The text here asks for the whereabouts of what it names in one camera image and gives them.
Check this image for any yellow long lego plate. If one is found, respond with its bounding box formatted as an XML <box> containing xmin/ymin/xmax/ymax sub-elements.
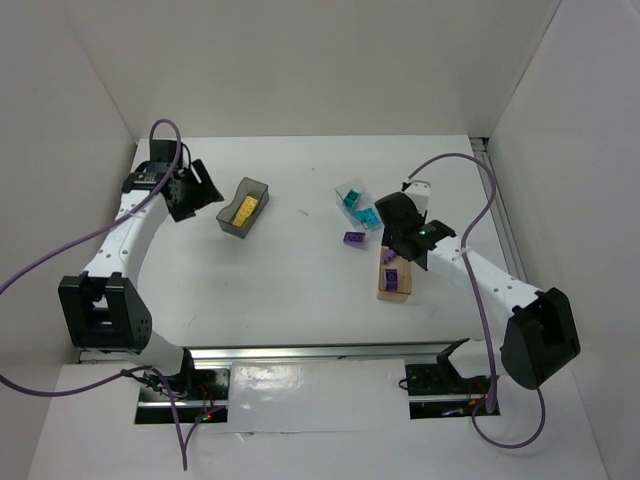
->
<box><xmin>232</xmin><ymin>195</ymin><xmax>259</xmax><ymax>228</ymax></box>

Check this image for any purple square lego brick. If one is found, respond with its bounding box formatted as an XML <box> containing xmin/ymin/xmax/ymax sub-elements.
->
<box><xmin>382</xmin><ymin>268</ymin><xmax>401</xmax><ymax>292</ymax></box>

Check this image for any purple curved lego brick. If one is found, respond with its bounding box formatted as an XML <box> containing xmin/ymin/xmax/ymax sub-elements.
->
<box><xmin>343</xmin><ymin>231</ymin><xmax>366</xmax><ymax>248</ymax></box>

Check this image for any clear plastic container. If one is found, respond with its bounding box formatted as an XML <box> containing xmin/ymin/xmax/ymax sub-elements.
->
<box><xmin>334</xmin><ymin>179</ymin><xmax>383</xmax><ymax>233</ymax></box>

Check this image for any teal curved lego brick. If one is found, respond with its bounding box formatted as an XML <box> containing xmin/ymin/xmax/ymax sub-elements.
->
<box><xmin>343</xmin><ymin>189</ymin><xmax>361</xmax><ymax>210</ymax></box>

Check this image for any purple lego brick with hole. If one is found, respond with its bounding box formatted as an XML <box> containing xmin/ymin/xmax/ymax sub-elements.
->
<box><xmin>383</xmin><ymin>249</ymin><xmax>397</xmax><ymax>265</ymax></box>

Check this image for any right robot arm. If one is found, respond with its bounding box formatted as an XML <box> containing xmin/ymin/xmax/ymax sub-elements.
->
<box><xmin>375</xmin><ymin>185</ymin><xmax>581</xmax><ymax>390</ymax></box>

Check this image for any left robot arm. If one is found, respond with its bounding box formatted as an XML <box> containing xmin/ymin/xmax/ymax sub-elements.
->
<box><xmin>58</xmin><ymin>140</ymin><xmax>223</xmax><ymax>376</ymax></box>

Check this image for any wooden tan container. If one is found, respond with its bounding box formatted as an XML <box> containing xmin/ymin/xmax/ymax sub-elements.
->
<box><xmin>377</xmin><ymin>247</ymin><xmax>412</xmax><ymax>303</ymax></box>

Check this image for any dark smoky plastic container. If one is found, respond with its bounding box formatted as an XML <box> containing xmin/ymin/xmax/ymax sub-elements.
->
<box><xmin>216</xmin><ymin>177</ymin><xmax>269</xmax><ymax>239</ymax></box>

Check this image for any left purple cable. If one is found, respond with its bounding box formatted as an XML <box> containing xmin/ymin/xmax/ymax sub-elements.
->
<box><xmin>0</xmin><ymin>118</ymin><xmax>221</xmax><ymax>471</ymax></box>

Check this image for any purple cable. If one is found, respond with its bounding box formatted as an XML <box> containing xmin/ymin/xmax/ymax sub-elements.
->
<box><xmin>0</xmin><ymin>118</ymin><xmax>221</xmax><ymax>471</ymax></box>
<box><xmin>405</xmin><ymin>153</ymin><xmax>547</xmax><ymax>449</ymax></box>

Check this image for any aluminium side rail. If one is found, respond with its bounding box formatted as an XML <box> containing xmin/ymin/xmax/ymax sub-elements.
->
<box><xmin>469</xmin><ymin>135</ymin><xmax>554</xmax><ymax>355</ymax></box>

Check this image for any aluminium front rail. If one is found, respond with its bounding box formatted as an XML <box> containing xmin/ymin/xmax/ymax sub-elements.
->
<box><xmin>77</xmin><ymin>341</ymin><xmax>506</xmax><ymax>366</ymax></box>

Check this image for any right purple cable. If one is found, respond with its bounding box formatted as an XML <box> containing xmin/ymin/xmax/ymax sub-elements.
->
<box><xmin>405</xmin><ymin>153</ymin><xmax>547</xmax><ymax>449</ymax></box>

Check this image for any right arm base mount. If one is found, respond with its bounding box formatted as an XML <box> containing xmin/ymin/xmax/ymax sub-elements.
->
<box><xmin>398</xmin><ymin>339</ymin><xmax>500</xmax><ymax>419</ymax></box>

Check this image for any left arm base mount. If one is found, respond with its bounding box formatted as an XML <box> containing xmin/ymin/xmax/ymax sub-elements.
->
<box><xmin>134</xmin><ymin>365</ymin><xmax>231</xmax><ymax>425</ymax></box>

